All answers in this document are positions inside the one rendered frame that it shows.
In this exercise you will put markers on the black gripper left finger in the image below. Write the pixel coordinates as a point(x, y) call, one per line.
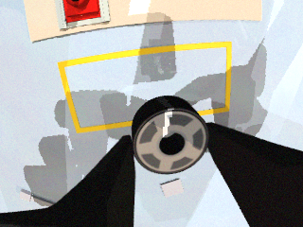
point(104, 198)

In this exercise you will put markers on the black wheel with beige hub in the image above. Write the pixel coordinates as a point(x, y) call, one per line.
point(168, 155)

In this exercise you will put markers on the yellow rectangular outline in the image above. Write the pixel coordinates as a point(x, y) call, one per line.
point(169, 48)

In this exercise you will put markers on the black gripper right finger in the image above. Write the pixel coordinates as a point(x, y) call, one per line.
point(266, 179)

